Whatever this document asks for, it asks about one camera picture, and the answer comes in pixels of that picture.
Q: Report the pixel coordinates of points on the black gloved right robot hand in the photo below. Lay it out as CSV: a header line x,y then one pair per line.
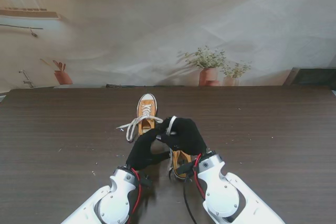
x,y
189,137

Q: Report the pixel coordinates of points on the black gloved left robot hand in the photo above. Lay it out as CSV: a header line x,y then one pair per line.
x,y
141,153

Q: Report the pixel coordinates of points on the yellow canvas sneaker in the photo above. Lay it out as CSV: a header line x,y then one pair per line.
x,y
147,100
181,159

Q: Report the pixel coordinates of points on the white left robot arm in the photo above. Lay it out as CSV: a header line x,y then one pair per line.
x,y
110,200

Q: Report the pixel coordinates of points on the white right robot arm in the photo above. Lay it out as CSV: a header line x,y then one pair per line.
x,y
225,195

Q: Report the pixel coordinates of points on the black left wrist box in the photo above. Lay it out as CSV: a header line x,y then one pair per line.
x,y
146,181

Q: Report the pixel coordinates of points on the black wrist box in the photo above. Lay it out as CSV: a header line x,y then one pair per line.
x,y
146,181
186,168

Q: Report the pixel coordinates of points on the black right wrist box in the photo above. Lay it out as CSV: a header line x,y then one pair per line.
x,y
186,168

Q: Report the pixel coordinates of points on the printed kitchen backdrop cloth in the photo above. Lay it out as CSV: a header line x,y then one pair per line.
x,y
157,24

